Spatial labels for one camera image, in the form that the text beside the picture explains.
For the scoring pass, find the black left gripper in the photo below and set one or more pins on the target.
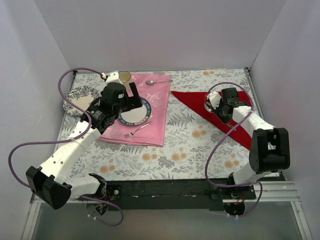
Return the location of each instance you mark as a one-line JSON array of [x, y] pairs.
[[132, 104]]

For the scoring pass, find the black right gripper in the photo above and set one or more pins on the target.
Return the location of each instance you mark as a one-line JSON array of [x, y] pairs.
[[223, 110]]

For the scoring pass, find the red cloth napkin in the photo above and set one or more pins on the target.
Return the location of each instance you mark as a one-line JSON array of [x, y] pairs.
[[196, 101]]

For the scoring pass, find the silver fork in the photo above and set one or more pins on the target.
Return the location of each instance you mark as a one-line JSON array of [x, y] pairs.
[[130, 134]]

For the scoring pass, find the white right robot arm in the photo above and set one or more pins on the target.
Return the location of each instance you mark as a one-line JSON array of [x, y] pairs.
[[269, 149]]

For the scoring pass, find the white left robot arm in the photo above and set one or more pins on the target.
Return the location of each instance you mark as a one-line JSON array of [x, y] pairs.
[[50, 181]]

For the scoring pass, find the green rimmed white plate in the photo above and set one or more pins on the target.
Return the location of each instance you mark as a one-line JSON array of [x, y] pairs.
[[137, 116]]

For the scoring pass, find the small silver spoon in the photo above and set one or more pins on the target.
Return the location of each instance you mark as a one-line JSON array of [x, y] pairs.
[[151, 82]]

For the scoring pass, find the pink cloth placemat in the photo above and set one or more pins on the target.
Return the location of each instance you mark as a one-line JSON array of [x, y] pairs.
[[158, 97]]

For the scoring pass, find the cream enamel mug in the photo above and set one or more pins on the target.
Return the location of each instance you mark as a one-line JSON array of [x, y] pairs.
[[125, 76]]

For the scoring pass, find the blue floral plate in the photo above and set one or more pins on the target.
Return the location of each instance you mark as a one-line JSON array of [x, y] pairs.
[[80, 96]]

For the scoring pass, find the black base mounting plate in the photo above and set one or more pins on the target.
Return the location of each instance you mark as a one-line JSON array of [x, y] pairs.
[[172, 194]]

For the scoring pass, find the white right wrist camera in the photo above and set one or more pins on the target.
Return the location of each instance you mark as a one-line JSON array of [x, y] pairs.
[[212, 101]]

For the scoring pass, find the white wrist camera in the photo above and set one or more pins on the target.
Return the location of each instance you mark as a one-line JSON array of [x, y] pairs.
[[212, 101], [112, 77]]

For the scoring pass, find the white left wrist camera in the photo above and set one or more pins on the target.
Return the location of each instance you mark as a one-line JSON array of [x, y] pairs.
[[112, 77]]

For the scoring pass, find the aluminium frame rail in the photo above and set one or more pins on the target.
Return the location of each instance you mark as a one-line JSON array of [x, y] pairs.
[[175, 210]]

